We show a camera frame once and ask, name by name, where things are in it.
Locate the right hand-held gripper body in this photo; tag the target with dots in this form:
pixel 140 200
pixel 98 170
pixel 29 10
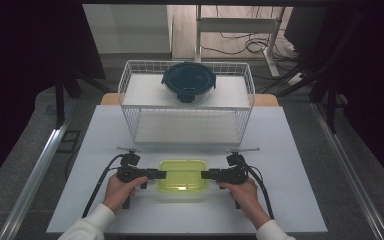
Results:
pixel 235 173

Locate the person's left hand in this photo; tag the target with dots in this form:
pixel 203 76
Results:
pixel 121 190

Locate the metal rail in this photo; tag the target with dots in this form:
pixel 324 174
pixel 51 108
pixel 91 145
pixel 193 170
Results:
pixel 33 180
pixel 350 173

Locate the white desk frame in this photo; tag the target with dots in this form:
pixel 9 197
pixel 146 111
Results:
pixel 236 25

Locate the white cabinet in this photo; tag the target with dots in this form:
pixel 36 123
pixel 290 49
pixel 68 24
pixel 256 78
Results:
pixel 126 28

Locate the person's right hand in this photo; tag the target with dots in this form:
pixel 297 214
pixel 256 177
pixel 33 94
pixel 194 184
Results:
pixel 243 196

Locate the black stand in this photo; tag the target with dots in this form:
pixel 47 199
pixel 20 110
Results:
pixel 60 100
pixel 330 100

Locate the round container with blue lid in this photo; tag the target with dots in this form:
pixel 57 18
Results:
pixel 188 80

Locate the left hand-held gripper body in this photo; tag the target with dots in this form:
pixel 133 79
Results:
pixel 130 171

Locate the rectangular container with green lid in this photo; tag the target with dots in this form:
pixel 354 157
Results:
pixel 183 175

